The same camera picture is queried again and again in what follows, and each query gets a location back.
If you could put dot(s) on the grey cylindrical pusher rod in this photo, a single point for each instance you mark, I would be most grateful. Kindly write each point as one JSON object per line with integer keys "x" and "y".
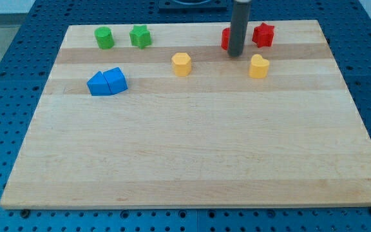
{"x": 238, "y": 27}

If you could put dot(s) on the yellow heart block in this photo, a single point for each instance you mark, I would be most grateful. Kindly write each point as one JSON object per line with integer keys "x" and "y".
{"x": 259, "y": 67}

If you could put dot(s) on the yellow hexagon block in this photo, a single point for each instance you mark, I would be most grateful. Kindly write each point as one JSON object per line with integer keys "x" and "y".
{"x": 181, "y": 63}

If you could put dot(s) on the red cylinder block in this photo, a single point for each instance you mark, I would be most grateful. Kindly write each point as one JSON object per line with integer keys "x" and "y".
{"x": 225, "y": 38}

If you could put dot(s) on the red star block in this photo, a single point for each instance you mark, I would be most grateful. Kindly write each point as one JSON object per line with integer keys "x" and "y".
{"x": 263, "y": 35}

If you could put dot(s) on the green star block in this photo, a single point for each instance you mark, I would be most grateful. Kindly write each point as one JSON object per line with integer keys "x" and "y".
{"x": 140, "y": 36}

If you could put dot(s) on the light wooden board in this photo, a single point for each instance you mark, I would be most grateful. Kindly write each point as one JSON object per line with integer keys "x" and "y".
{"x": 216, "y": 138}

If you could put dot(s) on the green cylinder block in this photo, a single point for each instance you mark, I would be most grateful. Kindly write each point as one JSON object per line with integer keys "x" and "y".
{"x": 104, "y": 37}

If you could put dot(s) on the blue cube block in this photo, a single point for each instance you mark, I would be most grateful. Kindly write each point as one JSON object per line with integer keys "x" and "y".
{"x": 116, "y": 80}

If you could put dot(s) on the blue triangle block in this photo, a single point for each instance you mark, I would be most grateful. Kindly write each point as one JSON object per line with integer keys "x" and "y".
{"x": 98, "y": 85}

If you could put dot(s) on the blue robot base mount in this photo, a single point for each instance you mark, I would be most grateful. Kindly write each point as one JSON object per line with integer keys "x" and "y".
{"x": 166, "y": 5}

